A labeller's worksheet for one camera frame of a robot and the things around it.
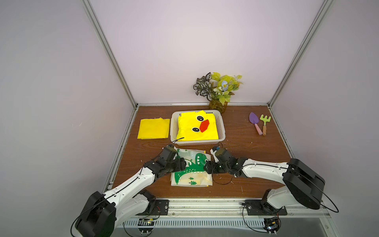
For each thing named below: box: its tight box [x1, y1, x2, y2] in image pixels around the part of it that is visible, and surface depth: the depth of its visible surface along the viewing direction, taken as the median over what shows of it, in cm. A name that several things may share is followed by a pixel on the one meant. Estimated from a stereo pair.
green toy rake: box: [260, 114, 272, 136], surface depth 112 cm
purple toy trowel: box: [249, 112, 264, 136], surface depth 112 cm
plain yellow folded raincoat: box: [137, 117, 171, 140], surface depth 109 cm
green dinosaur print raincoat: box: [170, 148, 213, 187], surface depth 83 cm
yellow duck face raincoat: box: [176, 110, 219, 141], surface depth 101 cm
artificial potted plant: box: [192, 72, 244, 114], surface depth 102 cm
